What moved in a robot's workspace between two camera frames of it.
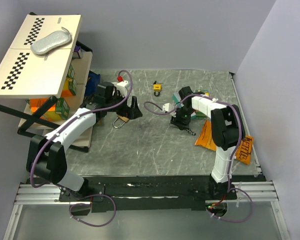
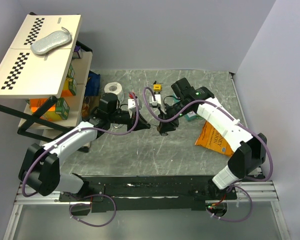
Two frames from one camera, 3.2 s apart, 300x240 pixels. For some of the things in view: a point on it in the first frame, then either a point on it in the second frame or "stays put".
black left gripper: [132, 112] to [141, 123]
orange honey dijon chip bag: [205, 140] stays put
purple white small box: [77, 52] stays put
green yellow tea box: [61, 112] stays put
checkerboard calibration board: [24, 74] stays put
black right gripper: [176, 121] to [167, 126]
